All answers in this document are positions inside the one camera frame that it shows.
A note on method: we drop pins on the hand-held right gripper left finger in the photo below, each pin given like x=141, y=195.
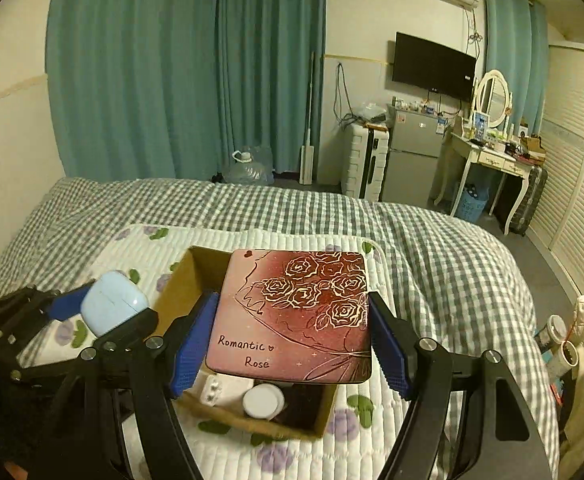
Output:
x=192, y=355

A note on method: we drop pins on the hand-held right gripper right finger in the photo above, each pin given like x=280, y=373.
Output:
x=389, y=355

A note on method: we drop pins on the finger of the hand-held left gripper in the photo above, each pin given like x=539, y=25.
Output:
x=132, y=327
x=67, y=304

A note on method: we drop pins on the light blue earbud case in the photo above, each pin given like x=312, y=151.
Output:
x=114, y=300

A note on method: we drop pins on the white charger plug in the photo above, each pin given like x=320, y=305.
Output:
x=222, y=390

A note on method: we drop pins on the cardboard box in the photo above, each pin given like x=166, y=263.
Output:
x=187, y=280

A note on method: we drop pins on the white cylindrical container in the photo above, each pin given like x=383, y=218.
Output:
x=263, y=401

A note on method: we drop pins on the pink rose-print tin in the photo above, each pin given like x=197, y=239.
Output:
x=292, y=320

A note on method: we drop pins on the white floral quilt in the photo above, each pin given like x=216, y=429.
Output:
x=122, y=251

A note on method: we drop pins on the white paper cup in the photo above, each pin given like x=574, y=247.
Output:
x=567, y=356
x=554, y=328

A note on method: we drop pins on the blue basket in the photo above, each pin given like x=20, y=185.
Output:
x=473, y=204

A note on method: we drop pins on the clear water jug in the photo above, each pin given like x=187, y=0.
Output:
x=249, y=167

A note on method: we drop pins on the silver small fridge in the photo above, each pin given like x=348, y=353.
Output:
x=411, y=160

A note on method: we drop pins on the white ribbed suitcase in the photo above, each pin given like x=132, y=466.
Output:
x=359, y=160

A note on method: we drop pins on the dark suitcase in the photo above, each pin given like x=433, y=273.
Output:
x=529, y=200

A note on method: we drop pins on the white mop pole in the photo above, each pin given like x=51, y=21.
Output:
x=308, y=160

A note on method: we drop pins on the white dressing table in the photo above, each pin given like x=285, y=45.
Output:
x=491, y=157

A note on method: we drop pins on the clear plastic bag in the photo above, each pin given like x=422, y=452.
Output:
x=371, y=112

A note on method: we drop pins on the white slatted wardrobe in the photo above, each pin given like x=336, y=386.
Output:
x=576, y=185

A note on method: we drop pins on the small brown box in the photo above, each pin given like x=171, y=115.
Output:
x=535, y=144

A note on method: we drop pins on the white oval mirror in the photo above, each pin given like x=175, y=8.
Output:
x=491, y=97

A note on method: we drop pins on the narrow teal curtain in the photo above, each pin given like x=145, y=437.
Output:
x=511, y=55

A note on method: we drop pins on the small picture frame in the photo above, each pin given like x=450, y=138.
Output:
x=481, y=124

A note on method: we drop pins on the black wall television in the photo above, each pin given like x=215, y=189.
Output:
x=431, y=67

